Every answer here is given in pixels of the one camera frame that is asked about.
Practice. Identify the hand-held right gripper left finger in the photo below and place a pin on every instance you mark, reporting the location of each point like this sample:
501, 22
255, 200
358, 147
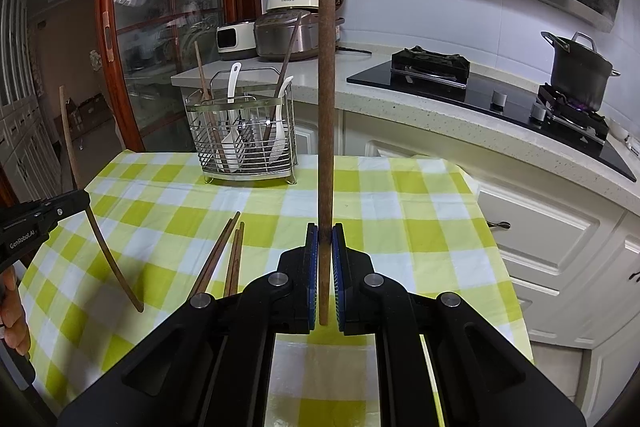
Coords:
312, 267

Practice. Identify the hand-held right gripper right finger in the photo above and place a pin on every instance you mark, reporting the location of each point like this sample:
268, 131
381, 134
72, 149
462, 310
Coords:
336, 267

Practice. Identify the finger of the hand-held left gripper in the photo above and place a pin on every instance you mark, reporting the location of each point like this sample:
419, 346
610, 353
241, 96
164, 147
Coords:
70, 202

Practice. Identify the long brown chopstick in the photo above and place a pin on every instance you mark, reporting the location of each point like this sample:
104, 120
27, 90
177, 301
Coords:
219, 252
210, 258
238, 257
112, 267
327, 107
231, 262

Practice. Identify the white ceramic spoon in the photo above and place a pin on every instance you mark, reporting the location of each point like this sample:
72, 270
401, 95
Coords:
234, 82
285, 92

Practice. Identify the person's left hand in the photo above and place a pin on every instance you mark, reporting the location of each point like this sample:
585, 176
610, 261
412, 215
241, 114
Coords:
11, 302

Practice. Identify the yellow checked tablecloth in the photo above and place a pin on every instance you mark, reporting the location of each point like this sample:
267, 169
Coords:
400, 207

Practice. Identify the red wooden glass door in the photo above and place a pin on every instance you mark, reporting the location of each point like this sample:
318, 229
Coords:
102, 7

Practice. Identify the black glass gas hob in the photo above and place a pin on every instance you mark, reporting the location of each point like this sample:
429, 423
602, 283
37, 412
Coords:
435, 89

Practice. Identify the black burner grate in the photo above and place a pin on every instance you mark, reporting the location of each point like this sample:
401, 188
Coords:
430, 62
570, 112

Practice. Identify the silver cooker with cream lid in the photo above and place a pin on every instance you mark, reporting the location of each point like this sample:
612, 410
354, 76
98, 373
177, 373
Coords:
280, 37

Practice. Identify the grey hob knob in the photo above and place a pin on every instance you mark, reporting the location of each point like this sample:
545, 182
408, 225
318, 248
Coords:
498, 99
538, 112

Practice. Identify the small white appliance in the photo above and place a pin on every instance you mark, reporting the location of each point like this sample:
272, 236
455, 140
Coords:
240, 39

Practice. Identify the dark steel stock pot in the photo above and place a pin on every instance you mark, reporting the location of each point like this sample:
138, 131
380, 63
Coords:
580, 77

